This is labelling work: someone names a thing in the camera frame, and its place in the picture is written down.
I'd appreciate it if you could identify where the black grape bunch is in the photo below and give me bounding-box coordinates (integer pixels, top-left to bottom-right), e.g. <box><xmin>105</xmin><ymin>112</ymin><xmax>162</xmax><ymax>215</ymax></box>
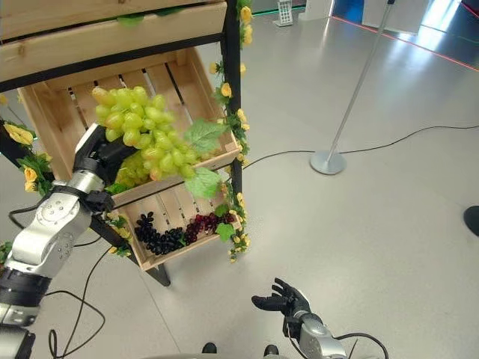
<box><xmin>134</xmin><ymin>211</ymin><xmax>187</xmax><ymax>257</ymax></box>

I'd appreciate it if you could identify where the green grape bunch with leaves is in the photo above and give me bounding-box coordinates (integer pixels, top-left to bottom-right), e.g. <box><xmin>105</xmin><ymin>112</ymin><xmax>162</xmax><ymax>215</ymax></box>
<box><xmin>91</xmin><ymin>85</ymin><xmax>230</xmax><ymax>200</ymax></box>

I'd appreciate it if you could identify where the wooden crate with green grapes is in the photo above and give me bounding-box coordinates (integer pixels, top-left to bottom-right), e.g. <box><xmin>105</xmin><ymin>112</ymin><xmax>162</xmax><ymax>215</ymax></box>
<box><xmin>16</xmin><ymin>47</ymin><xmax>242</xmax><ymax>209</ymax></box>

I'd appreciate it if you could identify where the silver stand pole with base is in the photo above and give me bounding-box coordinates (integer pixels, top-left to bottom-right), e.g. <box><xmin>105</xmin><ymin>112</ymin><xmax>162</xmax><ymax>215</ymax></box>
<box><xmin>309</xmin><ymin>0</ymin><xmax>397</xmax><ymax>176</ymax></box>

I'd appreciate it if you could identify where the yellow flower garland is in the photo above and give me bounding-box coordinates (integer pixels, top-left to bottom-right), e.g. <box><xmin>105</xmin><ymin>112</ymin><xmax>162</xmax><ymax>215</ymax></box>
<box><xmin>0</xmin><ymin>93</ymin><xmax>54</xmax><ymax>197</ymax></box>
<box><xmin>208</xmin><ymin>0</ymin><xmax>254</xmax><ymax>264</ymax></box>

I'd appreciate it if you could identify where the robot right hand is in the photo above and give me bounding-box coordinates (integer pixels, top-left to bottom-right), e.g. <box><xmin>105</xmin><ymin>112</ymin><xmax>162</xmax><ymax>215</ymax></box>
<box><xmin>251</xmin><ymin>277</ymin><xmax>312</xmax><ymax>328</ymax></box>

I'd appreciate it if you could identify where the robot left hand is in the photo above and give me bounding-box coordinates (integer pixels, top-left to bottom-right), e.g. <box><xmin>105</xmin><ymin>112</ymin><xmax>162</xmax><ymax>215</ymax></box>
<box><xmin>73</xmin><ymin>123</ymin><xmax>140</xmax><ymax>187</ymax></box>

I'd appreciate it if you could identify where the black round stand base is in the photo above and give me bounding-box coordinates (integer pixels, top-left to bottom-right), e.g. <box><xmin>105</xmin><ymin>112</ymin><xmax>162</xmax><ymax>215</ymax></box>
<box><xmin>463</xmin><ymin>205</ymin><xmax>479</xmax><ymax>238</ymax></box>

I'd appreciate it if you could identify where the black floor cable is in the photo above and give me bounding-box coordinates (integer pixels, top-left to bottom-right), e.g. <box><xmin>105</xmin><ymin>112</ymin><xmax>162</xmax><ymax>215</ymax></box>
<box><xmin>45</xmin><ymin>234</ymin><xmax>112</xmax><ymax>359</ymax></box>
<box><xmin>242</xmin><ymin>124</ymin><xmax>479</xmax><ymax>171</ymax></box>

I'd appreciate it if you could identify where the white remote-like device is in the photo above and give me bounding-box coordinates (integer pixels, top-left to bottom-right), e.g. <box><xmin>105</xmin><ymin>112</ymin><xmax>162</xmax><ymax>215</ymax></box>
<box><xmin>272</xmin><ymin>0</ymin><xmax>294</xmax><ymax>28</ymax></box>

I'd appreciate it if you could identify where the wooden crate with dark grapes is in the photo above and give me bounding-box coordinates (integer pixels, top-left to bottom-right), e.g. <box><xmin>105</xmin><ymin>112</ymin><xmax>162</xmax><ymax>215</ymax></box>
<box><xmin>118</xmin><ymin>182</ymin><xmax>244</xmax><ymax>272</ymax></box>

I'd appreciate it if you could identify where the long wooden crate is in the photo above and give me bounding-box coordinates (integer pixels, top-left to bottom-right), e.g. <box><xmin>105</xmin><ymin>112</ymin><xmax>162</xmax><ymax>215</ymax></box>
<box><xmin>0</xmin><ymin>1</ymin><xmax>228</xmax><ymax>84</ymax></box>

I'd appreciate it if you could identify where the black metal shelf frame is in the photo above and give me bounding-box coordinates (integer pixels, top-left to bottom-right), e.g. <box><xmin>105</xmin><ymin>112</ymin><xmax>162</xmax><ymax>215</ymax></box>
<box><xmin>0</xmin><ymin>0</ymin><xmax>244</xmax><ymax>288</ymax></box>

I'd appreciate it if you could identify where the red grape bunch with leaf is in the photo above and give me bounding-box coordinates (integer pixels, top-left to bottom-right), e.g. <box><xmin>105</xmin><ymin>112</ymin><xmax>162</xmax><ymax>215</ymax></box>
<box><xmin>184</xmin><ymin>203</ymin><xmax>237</xmax><ymax>246</ymax></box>

